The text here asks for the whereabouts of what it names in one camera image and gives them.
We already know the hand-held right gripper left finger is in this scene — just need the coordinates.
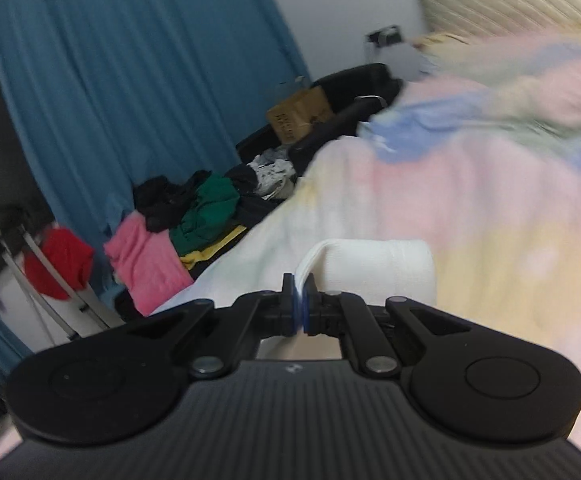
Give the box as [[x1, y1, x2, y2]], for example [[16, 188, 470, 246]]
[[120, 273, 302, 379]]

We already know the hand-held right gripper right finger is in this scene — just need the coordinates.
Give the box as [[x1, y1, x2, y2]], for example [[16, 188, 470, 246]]
[[301, 274, 472, 377]]

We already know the yellow black cloth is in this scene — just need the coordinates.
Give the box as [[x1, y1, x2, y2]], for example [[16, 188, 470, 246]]
[[179, 225, 249, 281]]

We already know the green cloth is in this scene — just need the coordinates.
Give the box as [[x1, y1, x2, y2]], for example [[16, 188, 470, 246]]
[[169, 173, 242, 257]]

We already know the white grey cloth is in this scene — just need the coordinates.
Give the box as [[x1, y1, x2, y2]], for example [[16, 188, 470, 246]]
[[247, 152, 299, 202]]

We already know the pink cloth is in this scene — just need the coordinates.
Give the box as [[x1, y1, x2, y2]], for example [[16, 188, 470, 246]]
[[104, 212, 194, 317]]

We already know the pastel patterned blanket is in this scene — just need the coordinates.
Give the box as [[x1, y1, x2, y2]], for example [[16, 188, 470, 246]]
[[150, 27, 581, 461]]

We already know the brown paper bag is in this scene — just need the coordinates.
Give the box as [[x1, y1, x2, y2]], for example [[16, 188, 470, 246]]
[[266, 85, 334, 145]]

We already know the black sofa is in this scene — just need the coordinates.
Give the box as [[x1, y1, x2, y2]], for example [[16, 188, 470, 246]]
[[235, 63, 404, 173]]

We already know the red cloth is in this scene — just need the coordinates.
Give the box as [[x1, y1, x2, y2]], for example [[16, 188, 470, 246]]
[[23, 227, 96, 302]]

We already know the garment steamer stand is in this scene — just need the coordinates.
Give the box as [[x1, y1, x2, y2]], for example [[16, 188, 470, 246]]
[[0, 203, 124, 343]]

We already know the wide blue curtain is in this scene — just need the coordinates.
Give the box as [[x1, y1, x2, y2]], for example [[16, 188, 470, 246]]
[[0, 0, 312, 242]]

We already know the dark window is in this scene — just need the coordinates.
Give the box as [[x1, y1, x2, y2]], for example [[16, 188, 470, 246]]
[[0, 24, 57, 221]]

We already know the wall plug with charger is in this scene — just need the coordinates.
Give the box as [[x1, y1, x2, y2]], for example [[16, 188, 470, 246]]
[[367, 24, 402, 50]]

